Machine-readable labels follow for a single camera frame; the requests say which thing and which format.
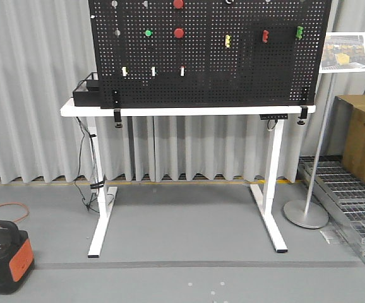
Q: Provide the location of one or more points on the white standing desk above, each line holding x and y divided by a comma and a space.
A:
263, 197

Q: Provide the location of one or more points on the metal floor grating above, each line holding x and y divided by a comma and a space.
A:
343, 196

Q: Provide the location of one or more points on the red lever handle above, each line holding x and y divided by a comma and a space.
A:
265, 36

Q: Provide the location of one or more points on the desk height control panel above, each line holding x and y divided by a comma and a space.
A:
267, 117

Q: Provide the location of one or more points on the right black table clamp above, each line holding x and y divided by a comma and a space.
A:
304, 107

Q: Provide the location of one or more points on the lower red round knob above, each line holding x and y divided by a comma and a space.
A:
179, 33

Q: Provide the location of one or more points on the white yellow toggle switch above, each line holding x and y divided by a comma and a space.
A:
124, 71

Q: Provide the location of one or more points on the upper red round knob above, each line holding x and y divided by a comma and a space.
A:
178, 4

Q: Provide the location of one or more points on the black orange power station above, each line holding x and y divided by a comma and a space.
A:
16, 257

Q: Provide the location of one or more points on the printed photo sign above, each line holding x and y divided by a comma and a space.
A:
343, 52

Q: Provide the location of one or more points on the black table clamp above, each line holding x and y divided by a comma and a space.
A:
117, 109
304, 107

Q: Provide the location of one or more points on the silver sign stand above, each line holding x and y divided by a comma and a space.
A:
305, 213

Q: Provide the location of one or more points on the black tray box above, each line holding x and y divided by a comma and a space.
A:
87, 91

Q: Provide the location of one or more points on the black perforated pegboard panel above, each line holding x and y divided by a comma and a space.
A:
249, 73

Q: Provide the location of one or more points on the green lever handle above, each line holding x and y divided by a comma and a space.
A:
299, 32

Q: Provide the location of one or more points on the brown cardboard box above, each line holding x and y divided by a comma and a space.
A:
364, 142

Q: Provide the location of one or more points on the left black table clamp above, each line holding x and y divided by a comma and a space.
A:
117, 109

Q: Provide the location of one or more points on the yellow lever handle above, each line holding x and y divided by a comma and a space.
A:
227, 41

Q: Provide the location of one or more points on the red round knob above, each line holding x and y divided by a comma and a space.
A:
179, 33
178, 4

